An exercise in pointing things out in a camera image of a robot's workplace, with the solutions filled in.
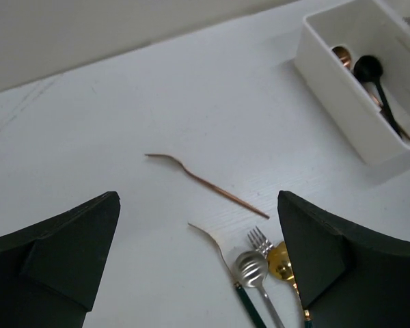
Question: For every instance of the black round spoon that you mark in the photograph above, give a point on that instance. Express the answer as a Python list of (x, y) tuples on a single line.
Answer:
[(368, 69)]

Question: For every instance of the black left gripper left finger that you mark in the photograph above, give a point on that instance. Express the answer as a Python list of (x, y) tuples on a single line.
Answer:
[(50, 272)]

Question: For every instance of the white left container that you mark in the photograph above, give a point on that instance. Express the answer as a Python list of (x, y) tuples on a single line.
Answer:
[(364, 28)]

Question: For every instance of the silver ridged spoon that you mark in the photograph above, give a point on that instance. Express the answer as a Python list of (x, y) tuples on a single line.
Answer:
[(252, 270)]

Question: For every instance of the gold spoon green handle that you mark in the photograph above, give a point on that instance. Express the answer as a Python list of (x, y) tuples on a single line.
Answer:
[(280, 265)]

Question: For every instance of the thin copper bent fork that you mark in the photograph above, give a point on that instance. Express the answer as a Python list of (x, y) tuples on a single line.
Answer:
[(209, 185)]

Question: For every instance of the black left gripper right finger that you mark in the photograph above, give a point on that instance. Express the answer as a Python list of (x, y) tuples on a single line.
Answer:
[(347, 275)]

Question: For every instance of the silver fork green handle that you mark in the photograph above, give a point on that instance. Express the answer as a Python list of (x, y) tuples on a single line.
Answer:
[(259, 241)]

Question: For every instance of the copper round spoon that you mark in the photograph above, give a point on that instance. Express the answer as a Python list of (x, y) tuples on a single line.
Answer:
[(344, 56)]

